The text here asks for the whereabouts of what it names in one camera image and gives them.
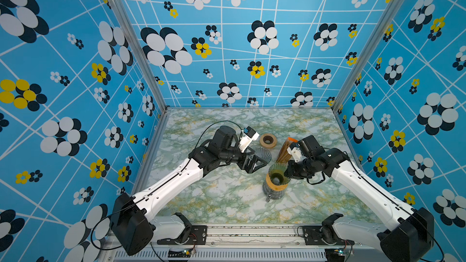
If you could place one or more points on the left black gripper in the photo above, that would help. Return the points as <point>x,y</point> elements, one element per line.
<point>251,167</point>

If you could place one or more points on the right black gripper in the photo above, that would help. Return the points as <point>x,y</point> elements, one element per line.
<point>292,172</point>

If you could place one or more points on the green glass dripper cone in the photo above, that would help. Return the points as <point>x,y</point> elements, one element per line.
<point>278,168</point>

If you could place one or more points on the wooden ring dripper holder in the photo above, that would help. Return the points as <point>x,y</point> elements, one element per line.
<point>277,181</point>

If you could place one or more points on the grey ribbed glass carafe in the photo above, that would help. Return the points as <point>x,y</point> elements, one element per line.
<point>272,194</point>

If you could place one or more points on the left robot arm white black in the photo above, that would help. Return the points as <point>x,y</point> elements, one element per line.
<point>134,220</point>

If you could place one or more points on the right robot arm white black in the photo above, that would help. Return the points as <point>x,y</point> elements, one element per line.
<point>405,234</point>

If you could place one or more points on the grey glass dripper cone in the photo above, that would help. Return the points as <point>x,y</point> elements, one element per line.
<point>263,155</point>

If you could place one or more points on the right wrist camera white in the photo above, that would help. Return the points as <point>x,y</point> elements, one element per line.
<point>295,152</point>

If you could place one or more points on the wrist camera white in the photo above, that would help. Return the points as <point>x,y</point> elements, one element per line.
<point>295,152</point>
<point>247,137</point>

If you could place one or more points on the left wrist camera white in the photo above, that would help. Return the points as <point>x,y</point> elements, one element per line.
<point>247,137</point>

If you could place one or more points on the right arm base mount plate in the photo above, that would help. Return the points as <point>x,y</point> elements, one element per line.
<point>320,236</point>

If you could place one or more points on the aluminium front rail frame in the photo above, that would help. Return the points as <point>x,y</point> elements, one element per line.
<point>250,243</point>

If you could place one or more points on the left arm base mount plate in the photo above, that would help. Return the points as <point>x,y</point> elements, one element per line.
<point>192,235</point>

